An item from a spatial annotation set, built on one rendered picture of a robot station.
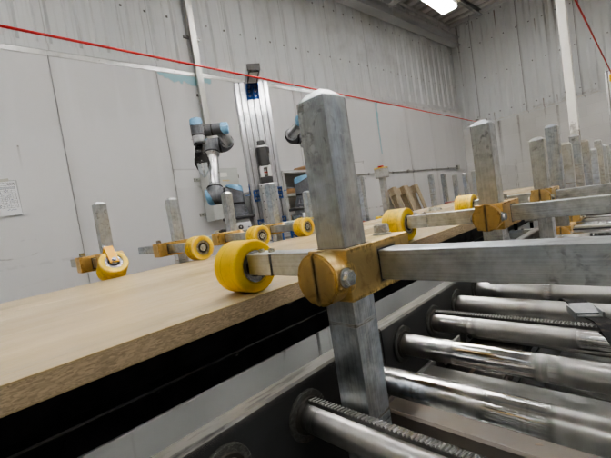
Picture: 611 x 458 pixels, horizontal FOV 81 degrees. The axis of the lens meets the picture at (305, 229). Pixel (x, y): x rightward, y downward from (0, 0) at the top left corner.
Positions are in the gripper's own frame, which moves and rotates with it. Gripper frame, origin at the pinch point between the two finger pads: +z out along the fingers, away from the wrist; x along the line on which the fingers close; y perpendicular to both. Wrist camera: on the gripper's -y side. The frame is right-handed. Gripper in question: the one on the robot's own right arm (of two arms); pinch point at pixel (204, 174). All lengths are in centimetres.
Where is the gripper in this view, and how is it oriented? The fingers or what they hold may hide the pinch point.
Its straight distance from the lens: 229.6
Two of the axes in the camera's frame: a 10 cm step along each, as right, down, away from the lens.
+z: 1.5, 9.9, 0.5
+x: -9.7, 1.6, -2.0
